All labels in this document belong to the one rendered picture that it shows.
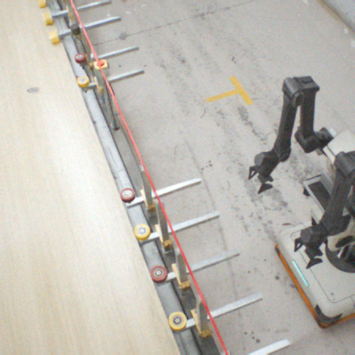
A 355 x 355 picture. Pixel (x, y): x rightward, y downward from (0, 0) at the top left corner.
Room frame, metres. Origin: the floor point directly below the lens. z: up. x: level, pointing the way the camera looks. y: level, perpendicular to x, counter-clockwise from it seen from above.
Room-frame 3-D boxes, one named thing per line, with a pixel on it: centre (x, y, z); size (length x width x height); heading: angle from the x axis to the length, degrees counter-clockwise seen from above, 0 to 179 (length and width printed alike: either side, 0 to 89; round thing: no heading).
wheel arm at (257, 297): (0.85, -0.13, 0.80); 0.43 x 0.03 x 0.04; 106
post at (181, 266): (1.03, 0.02, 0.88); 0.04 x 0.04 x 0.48; 16
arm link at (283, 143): (1.44, -0.51, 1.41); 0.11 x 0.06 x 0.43; 15
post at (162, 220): (1.27, 0.09, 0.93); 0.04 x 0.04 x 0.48; 16
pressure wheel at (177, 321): (0.80, 0.06, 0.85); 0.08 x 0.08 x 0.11
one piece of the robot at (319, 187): (1.28, -0.73, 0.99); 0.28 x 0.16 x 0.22; 16
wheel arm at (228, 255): (1.10, -0.06, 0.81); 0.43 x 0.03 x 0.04; 106
